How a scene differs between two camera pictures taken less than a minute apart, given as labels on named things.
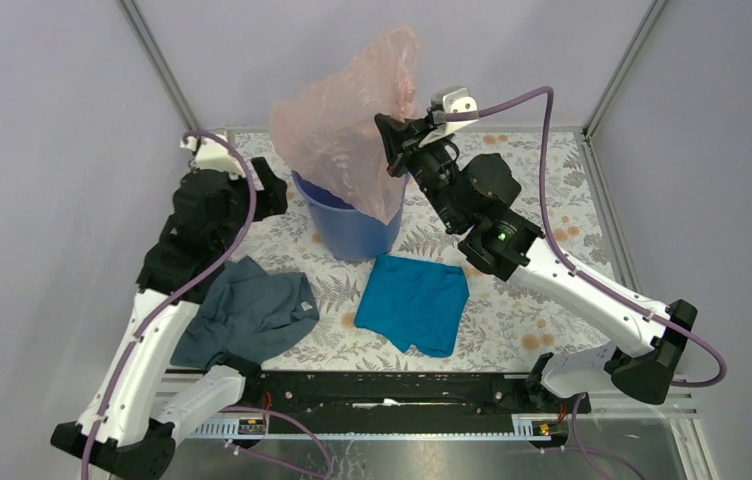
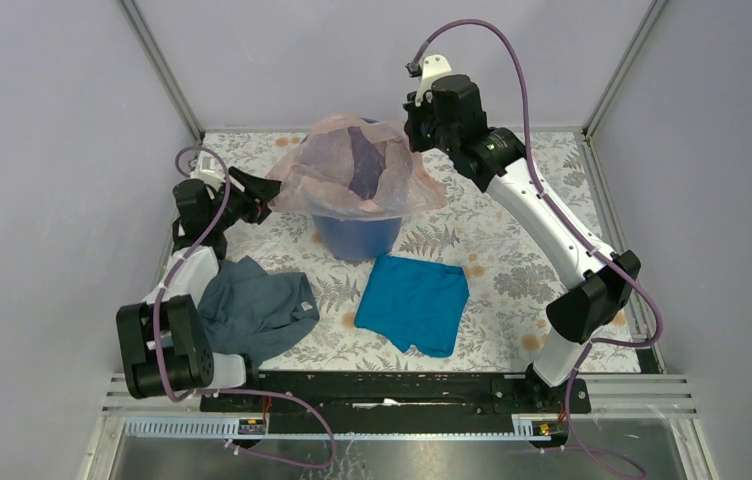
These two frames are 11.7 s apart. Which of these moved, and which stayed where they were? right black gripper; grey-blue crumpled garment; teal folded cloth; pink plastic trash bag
Moved: right black gripper; pink plastic trash bag
Stayed: teal folded cloth; grey-blue crumpled garment
